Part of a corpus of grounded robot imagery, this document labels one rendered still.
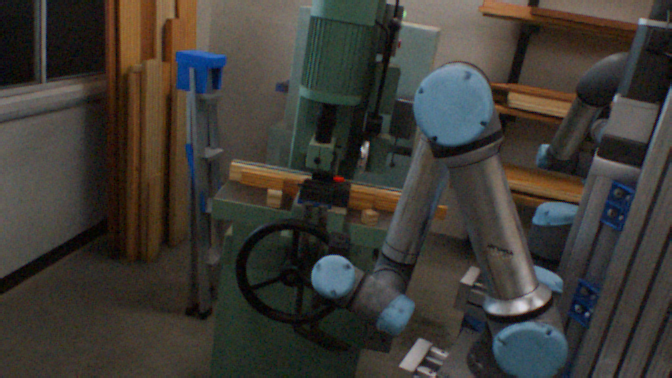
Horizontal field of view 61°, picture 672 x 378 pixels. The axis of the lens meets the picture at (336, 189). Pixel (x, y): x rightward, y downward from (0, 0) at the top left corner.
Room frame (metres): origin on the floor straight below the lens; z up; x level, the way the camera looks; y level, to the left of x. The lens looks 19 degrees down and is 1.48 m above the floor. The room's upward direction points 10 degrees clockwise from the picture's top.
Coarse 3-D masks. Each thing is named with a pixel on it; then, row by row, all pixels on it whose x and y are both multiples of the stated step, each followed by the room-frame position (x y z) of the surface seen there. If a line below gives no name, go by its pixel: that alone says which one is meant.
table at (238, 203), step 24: (240, 192) 1.54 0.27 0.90; (264, 192) 1.58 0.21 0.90; (216, 216) 1.46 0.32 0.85; (240, 216) 1.46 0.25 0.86; (264, 216) 1.46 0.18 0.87; (288, 216) 1.46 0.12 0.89; (360, 216) 1.52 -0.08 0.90; (384, 216) 1.55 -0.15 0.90; (288, 240) 1.36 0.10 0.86; (312, 240) 1.36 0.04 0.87; (360, 240) 1.45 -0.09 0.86; (384, 240) 1.45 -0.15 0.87
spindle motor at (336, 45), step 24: (312, 0) 1.60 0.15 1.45; (336, 0) 1.53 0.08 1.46; (360, 0) 1.54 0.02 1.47; (312, 24) 1.57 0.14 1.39; (336, 24) 1.53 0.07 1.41; (360, 24) 1.55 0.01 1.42; (312, 48) 1.56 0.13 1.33; (336, 48) 1.54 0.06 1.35; (360, 48) 1.56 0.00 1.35; (312, 72) 1.55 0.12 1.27; (336, 72) 1.54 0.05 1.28; (360, 72) 1.58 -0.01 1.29; (312, 96) 1.54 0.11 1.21; (336, 96) 1.54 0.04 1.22; (360, 96) 1.60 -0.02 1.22
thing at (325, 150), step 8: (312, 144) 1.57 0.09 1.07; (320, 144) 1.59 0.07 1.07; (328, 144) 1.60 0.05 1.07; (312, 152) 1.57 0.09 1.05; (320, 152) 1.57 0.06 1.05; (328, 152) 1.57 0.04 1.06; (312, 160) 1.57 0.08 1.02; (328, 160) 1.57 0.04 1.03; (320, 168) 1.57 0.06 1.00; (328, 168) 1.57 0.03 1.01
